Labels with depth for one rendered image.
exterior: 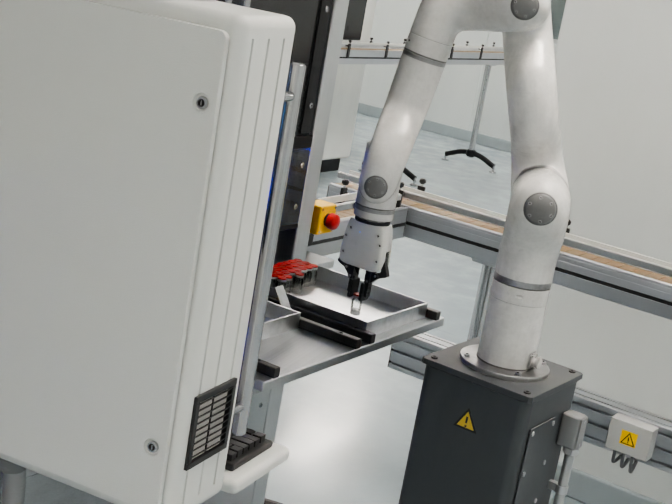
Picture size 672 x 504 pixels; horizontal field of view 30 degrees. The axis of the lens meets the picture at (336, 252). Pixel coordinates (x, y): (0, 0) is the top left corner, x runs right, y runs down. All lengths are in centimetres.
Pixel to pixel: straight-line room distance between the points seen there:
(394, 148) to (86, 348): 87
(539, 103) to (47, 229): 107
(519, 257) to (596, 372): 167
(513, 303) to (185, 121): 106
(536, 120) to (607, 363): 176
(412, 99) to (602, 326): 178
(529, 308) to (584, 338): 160
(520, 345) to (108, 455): 102
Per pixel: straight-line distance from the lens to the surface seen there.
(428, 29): 251
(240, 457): 211
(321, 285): 291
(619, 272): 343
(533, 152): 258
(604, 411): 355
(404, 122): 251
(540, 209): 246
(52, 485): 257
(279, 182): 190
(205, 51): 169
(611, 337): 413
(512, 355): 260
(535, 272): 256
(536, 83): 250
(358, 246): 261
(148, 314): 179
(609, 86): 406
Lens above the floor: 168
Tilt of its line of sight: 14 degrees down
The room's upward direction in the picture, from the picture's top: 10 degrees clockwise
